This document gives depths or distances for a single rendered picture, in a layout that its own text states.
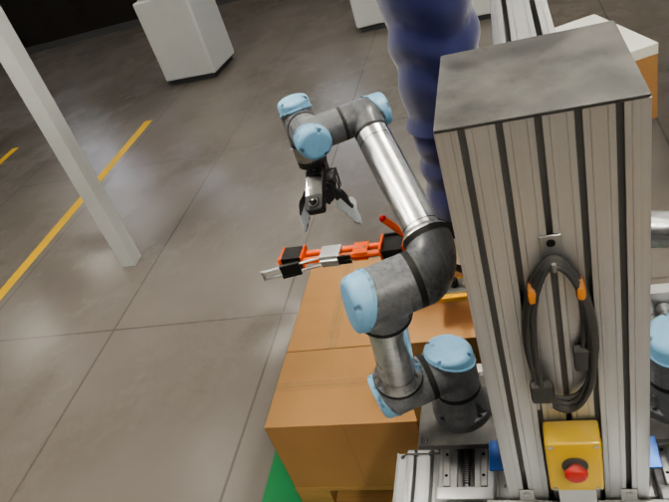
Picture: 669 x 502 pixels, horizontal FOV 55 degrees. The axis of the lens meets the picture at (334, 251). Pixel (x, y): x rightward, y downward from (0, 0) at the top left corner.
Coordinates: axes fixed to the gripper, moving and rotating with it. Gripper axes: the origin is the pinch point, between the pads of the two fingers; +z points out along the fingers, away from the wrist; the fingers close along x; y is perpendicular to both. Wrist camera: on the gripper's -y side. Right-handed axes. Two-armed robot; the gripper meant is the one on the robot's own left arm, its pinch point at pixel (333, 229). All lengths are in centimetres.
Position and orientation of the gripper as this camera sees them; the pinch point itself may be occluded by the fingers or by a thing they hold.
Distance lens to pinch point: 163.0
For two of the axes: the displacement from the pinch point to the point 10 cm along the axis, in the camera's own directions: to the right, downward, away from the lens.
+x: -9.5, 1.2, 3.0
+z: 2.7, 7.8, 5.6
